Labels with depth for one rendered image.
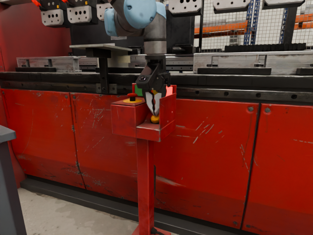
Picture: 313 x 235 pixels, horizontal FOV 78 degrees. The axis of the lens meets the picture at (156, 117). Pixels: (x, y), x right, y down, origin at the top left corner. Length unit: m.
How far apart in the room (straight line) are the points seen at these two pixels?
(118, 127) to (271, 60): 0.71
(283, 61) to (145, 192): 0.80
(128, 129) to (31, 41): 1.32
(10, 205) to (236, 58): 0.94
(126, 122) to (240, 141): 0.50
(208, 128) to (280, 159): 0.31
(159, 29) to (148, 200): 0.65
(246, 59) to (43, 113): 1.19
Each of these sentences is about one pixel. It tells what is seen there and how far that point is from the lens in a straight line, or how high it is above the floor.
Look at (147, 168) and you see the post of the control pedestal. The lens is 0.79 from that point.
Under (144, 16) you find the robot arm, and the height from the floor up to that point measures 1.02.
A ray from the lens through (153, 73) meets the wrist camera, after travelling 0.62.
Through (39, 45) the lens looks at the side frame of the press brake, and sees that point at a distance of 1.89.
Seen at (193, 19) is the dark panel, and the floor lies 1.24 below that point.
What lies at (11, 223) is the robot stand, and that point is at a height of 0.57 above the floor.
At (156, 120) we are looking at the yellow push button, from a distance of 0.70.
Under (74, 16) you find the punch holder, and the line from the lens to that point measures 1.31.
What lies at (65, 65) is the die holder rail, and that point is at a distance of 1.38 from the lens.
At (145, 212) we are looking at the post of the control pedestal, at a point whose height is 0.30.
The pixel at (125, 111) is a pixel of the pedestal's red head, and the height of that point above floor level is 0.75.
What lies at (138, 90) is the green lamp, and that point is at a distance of 0.83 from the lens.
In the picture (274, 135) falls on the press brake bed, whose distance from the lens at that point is 0.92.
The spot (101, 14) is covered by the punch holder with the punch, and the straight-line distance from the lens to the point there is 1.20.
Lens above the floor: 0.91
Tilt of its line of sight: 15 degrees down
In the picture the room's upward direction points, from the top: straight up
